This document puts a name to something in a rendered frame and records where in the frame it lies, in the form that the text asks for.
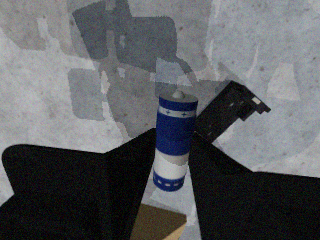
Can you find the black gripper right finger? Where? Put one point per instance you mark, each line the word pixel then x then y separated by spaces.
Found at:
pixel 231 199

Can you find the blue and white battery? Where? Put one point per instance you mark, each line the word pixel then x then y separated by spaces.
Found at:
pixel 175 123

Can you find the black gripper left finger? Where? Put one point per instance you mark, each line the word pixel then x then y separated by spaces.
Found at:
pixel 116 180

